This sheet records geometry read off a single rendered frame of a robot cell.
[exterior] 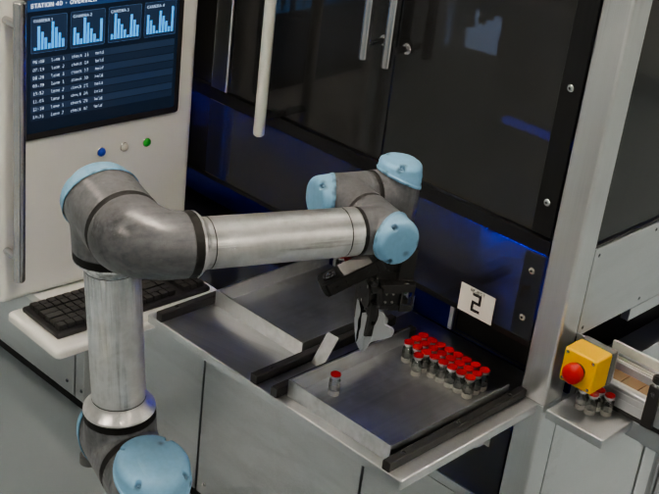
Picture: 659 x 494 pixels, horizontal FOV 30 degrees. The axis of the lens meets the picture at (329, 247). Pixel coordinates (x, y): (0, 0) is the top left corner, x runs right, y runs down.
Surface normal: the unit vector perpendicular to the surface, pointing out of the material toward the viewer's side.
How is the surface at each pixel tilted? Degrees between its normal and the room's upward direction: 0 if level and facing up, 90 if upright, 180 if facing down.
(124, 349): 90
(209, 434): 90
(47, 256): 90
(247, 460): 90
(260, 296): 0
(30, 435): 0
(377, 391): 0
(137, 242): 68
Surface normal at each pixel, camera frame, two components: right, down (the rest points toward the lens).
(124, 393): 0.35, 0.46
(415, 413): 0.11, -0.89
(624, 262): 0.71, 0.38
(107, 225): -0.41, -0.21
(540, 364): -0.69, 0.25
